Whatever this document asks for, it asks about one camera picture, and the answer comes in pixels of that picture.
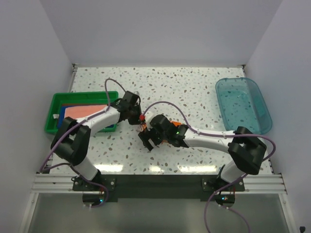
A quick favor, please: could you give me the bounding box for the orange white lion towel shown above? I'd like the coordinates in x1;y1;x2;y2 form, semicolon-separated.
140;121;182;144

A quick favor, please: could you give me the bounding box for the pink panda towel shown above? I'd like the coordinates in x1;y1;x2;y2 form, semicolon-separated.
64;104;106;119

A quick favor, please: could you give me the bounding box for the blue towel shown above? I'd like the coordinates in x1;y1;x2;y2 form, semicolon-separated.
57;104;116;129

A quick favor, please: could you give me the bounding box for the brown towel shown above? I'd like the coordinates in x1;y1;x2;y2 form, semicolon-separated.
61;103;106;107

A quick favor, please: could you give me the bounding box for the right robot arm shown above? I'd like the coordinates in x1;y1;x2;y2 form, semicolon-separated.
138;115;267;191

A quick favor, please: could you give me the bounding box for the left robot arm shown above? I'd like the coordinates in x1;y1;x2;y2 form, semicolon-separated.
51;91;141;191

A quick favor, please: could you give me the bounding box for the green plastic tray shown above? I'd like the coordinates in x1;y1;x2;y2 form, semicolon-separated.
45;92;108;134

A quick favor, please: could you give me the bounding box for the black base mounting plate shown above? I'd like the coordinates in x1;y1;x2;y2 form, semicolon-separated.
72;173;246;202

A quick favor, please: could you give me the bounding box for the blue plastic bin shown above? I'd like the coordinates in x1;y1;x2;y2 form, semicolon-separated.
215;77;273;134

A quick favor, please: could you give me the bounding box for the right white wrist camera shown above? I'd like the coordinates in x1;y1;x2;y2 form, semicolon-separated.
139;112;155;129

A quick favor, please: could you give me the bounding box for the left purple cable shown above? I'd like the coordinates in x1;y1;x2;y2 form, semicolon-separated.
38;78;127;209

